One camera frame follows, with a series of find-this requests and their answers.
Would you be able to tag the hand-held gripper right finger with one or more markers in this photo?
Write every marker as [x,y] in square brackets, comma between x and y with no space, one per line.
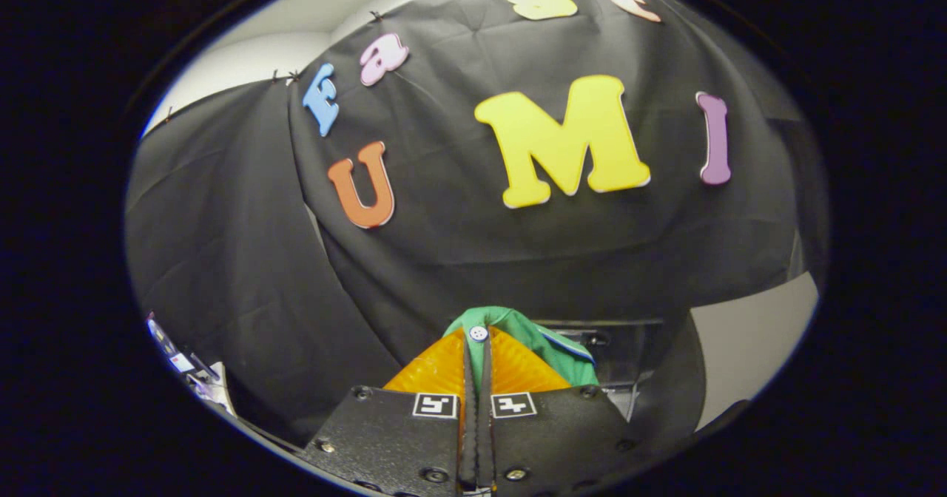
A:
[562,438]

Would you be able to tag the black backdrop cloth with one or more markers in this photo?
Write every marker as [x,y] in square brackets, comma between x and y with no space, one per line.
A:
[518,253]

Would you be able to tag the green shirt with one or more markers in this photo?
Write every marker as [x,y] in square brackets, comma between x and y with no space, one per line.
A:
[536,332]

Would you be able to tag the white and blue clutter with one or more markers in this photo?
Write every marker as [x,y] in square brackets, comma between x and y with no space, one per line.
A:
[196,375]

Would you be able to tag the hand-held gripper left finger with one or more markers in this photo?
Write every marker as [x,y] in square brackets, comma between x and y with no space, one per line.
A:
[392,438]

